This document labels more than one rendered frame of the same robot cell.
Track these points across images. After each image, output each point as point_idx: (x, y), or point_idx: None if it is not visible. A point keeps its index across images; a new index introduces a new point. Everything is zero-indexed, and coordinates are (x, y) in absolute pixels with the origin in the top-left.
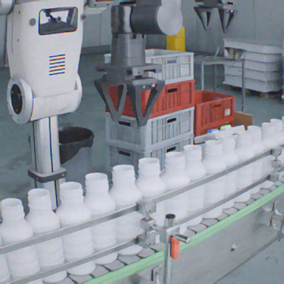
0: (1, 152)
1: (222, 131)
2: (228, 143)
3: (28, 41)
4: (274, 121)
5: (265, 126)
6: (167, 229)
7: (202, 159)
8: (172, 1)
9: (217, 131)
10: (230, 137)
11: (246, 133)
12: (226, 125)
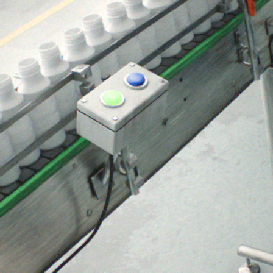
0: None
1: (118, 72)
2: (114, 7)
3: None
4: (27, 69)
5: (54, 41)
6: None
7: (145, 7)
8: None
9: (128, 74)
10: (110, 10)
11: (87, 23)
12: (109, 89)
